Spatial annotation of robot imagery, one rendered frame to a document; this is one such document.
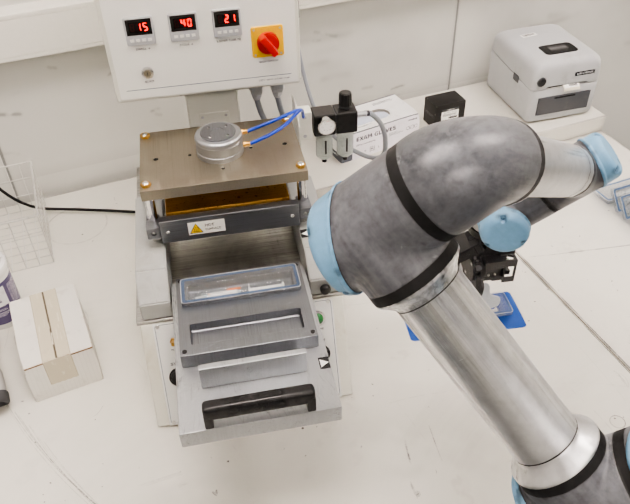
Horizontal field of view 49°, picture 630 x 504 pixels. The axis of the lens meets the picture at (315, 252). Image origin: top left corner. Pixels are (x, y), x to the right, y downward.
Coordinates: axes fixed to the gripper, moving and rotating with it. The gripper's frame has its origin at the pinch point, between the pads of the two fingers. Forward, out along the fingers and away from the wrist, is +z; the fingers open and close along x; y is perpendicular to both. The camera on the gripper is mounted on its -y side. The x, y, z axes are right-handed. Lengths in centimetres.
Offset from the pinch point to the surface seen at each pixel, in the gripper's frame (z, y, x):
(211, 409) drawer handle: -23, -47, -34
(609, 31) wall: -8, 75, 97
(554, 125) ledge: -2, 43, 58
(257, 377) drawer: -19, -41, -27
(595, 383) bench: 2.8, 18.1, -20.0
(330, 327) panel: -9.6, -28.0, -10.3
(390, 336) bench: 2.9, -15.1, -3.0
